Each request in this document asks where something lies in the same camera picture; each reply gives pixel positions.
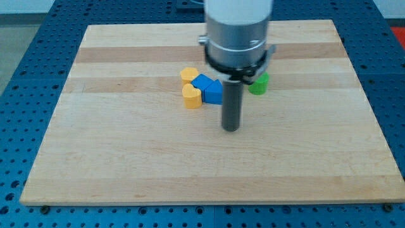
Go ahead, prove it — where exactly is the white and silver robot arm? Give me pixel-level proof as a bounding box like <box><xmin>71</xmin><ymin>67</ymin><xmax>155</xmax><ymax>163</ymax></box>
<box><xmin>198</xmin><ymin>0</ymin><xmax>276</xmax><ymax>85</ymax></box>

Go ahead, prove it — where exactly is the yellow heart block front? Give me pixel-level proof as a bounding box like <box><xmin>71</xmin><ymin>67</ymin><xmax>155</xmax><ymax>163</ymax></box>
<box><xmin>182</xmin><ymin>84</ymin><xmax>203</xmax><ymax>109</ymax></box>

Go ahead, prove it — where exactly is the blue triangular block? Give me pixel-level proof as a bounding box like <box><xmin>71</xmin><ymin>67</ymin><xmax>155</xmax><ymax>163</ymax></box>
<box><xmin>204</xmin><ymin>80</ymin><xmax>223</xmax><ymax>105</ymax></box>

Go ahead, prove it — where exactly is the blue cube block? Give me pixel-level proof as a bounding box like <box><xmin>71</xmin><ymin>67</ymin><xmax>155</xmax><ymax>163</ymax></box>
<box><xmin>191</xmin><ymin>73</ymin><xmax>214</xmax><ymax>102</ymax></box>

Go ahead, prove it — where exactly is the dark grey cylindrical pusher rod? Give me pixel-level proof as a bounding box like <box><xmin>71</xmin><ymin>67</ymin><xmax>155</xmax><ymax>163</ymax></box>
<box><xmin>221</xmin><ymin>81</ymin><xmax>244</xmax><ymax>132</ymax></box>

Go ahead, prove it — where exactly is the yellow block rear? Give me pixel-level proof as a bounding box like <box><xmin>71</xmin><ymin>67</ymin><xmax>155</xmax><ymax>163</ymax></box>
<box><xmin>180</xmin><ymin>67</ymin><xmax>199</xmax><ymax>86</ymax></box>

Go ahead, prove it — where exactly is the green cylinder block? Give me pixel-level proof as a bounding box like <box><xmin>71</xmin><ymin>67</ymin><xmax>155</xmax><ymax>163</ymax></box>
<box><xmin>248</xmin><ymin>72</ymin><xmax>270</xmax><ymax>95</ymax></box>

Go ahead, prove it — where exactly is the light wooden board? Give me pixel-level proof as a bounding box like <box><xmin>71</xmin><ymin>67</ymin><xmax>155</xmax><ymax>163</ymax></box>
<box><xmin>20</xmin><ymin>20</ymin><xmax>404</xmax><ymax>206</ymax></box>

